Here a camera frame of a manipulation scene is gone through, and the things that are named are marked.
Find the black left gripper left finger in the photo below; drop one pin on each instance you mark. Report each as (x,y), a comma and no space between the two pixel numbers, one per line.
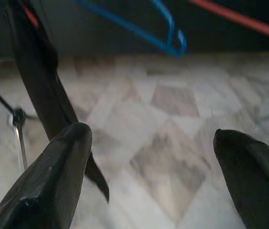
(41,186)

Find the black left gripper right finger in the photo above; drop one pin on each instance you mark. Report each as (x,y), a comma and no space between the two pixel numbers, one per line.
(256,181)

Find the blue plastic clothes hanger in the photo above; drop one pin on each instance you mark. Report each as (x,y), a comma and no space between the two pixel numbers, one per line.
(171,35)

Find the red plastic clothes hanger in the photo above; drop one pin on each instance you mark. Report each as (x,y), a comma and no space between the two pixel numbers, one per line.
(244,21)

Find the silver metal clothes rack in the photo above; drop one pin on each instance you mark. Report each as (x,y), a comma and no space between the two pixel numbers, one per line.
(17,114)

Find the black shirt with white print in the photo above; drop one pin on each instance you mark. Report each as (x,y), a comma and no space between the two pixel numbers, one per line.
(41,83)

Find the black television console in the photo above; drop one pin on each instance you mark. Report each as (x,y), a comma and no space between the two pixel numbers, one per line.
(101,35)

